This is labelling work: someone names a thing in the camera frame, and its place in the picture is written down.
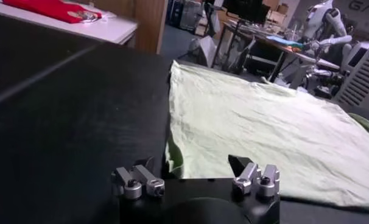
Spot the white side table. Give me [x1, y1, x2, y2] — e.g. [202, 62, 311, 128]
[0, 0, 139, 46]

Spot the white panel board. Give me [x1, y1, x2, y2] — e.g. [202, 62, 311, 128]
[189, 35, 217, 68]

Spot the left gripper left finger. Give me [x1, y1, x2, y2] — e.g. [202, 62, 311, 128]
[111, 156, 166, 200]

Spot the wooden partition screen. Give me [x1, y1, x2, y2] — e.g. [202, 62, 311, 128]
[77, 0, 169, 55]

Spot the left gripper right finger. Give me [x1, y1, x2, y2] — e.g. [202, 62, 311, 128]
[228, 154, 281, 198]

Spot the black tripod stand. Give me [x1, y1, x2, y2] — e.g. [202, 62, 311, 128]
[211, 18, 249, 72]

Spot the red folded shirt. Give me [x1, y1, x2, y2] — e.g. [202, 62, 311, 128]
[1, 0, 103, 24]

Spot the white office desk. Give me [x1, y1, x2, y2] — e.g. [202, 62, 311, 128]
[223, 19, 340, 83]

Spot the black monitor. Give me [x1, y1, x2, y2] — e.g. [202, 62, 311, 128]
[223, 0, 270, 24]

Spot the colourful cloth pile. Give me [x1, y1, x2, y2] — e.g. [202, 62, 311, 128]
[265, 35, 304, 52]

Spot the white air cooler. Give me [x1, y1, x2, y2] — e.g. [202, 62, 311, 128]
[333, 36, 369, 112]

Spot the white humanoid robot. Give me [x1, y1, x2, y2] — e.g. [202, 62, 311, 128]
[300, 0, 354, 58]

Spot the light green t-shirt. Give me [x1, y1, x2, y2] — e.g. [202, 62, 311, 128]
[165, 60, 369, 211]

